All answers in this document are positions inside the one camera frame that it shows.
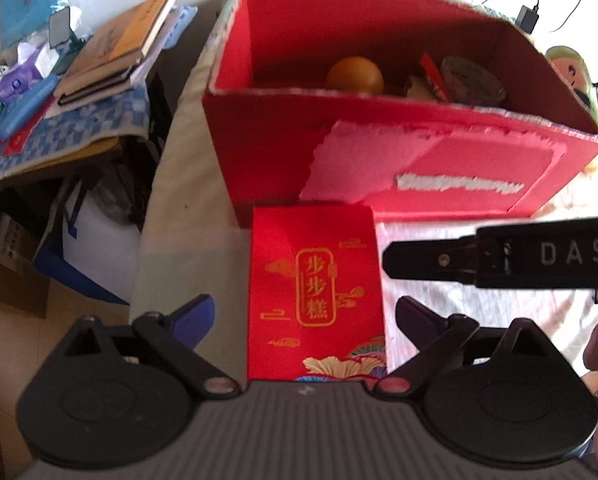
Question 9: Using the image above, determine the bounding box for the purple packet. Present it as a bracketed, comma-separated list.
[0, 57, 46, 103]

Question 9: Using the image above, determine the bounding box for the red envelope with gold print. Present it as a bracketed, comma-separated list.
[247, 203, 389, 384]

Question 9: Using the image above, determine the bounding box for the tan paperback book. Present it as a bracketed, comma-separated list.
[65, 0, 178, 87]

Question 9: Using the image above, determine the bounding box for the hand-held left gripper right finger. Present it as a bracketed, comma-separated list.
[374, 295, 556, 402]

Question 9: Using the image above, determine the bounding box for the dark-edged book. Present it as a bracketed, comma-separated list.
[53, 57, 140, 107]

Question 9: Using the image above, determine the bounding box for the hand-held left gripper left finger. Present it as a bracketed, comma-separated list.
[64, 293, 242, 401]

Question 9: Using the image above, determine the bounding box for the brown cardboard box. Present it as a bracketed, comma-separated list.
[0, 199, 52, 319]

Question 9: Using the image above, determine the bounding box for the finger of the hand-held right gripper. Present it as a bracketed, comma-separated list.
[382, 236, 480, 284]

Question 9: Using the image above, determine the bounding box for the red snack packet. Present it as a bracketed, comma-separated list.
[419, 52, 452, 102]

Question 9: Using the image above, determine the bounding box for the green plush toy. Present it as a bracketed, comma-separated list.
[544, 45, 598, 134]

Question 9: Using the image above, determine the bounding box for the wooden side table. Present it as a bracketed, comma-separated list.
[0, 135, 130, 197]

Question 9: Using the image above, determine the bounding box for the blue tube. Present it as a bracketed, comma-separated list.
[0, 75, 60, 141]

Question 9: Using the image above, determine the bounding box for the blue checkered tablecloth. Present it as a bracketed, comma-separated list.
[0, 79, 152, 192]

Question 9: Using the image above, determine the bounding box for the orange fruit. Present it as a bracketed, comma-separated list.
[325, 55, 385, 95]

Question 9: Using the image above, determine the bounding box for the blue and white bag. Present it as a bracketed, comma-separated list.
[33, 175, 132, 307]

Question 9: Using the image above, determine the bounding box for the black charger adapter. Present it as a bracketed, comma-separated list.
[514, 3, 541, 35]

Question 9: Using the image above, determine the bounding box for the red cardboard box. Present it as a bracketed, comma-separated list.
[202, 0, 598, 231]

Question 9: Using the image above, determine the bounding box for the pale green quilt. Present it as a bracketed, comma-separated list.
[129, 0, 256, 322]

